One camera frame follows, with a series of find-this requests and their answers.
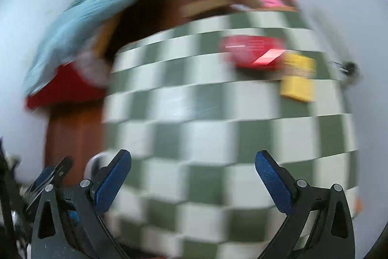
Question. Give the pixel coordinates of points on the light blue duvet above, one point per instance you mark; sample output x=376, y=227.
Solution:
x=91, y=19

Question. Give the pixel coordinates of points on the green white checkered tablecloth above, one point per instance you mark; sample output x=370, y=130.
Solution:
x=212, y=140

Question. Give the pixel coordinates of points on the white trash bin black liner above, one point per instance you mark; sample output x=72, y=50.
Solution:
x=92, y=165

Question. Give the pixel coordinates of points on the black plug charger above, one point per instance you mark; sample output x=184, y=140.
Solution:
x=350, y=67

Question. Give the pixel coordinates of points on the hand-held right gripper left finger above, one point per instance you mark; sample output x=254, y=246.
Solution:
x=112, y=183

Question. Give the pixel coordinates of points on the wooden bed frame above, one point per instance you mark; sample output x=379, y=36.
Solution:
x=106, y=34

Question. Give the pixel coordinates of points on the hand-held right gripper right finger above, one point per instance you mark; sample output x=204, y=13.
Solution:
x=274, y=183

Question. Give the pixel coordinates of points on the orange drink bottle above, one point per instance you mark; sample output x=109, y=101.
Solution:
x=359, y=206

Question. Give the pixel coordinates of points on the red snack packet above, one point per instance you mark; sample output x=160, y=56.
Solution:
x=251, y=52

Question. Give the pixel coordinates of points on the yellow small box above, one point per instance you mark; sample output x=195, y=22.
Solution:
x=300, y=64
x=297, y=90

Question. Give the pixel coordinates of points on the red bed sheet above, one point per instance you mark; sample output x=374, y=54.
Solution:
x=60, y=89

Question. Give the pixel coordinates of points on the pink patterned cloth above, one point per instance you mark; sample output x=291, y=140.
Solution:
x=94, y=67

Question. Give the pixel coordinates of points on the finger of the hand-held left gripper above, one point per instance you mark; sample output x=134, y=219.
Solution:
x=45, y=178

